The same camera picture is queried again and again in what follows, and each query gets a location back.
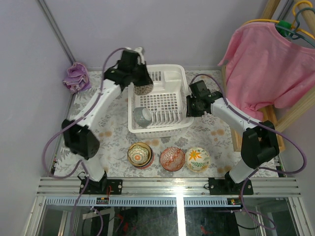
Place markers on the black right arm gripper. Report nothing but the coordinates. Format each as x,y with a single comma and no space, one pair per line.
190,112

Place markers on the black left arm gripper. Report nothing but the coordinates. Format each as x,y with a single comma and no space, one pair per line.
143,78

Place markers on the tan patterned ceramic bowl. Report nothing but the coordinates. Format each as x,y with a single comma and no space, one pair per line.
143,90

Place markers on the red patterned ceramic bowl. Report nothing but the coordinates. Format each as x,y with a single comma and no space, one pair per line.
172,159

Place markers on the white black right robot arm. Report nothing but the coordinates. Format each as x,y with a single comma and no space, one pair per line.
259,142

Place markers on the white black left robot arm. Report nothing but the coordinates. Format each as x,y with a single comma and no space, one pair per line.
78,134

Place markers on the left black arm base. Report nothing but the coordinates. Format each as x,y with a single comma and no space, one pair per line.
104,186

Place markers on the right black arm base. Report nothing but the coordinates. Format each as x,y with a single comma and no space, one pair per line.
226,186

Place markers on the white plastic dish rack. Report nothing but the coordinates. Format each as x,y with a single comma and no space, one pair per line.
167,103

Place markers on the floral table mat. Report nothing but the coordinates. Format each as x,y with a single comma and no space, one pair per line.
207,132

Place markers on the yellow flower ceramic bowl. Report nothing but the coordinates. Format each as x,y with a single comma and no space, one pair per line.
197,159

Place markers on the crumpled purple cloth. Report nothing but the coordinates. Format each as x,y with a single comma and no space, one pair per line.
77,79

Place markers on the pink t-shirt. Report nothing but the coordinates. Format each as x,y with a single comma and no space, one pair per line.
263,68

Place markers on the scalloped green orange bowl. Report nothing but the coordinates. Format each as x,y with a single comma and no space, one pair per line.
138,155

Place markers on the tan bowl under scalloped bowl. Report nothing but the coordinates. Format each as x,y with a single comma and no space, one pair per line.
151,157

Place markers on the green clothes hanger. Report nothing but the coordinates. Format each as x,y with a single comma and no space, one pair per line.
292,31

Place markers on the yellow clothes hanger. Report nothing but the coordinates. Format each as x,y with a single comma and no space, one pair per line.
300,7

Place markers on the wooden clothes rack frame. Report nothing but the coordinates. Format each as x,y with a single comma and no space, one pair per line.
295,111

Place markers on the aluminium rail frame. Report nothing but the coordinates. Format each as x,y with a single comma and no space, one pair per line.
161,191

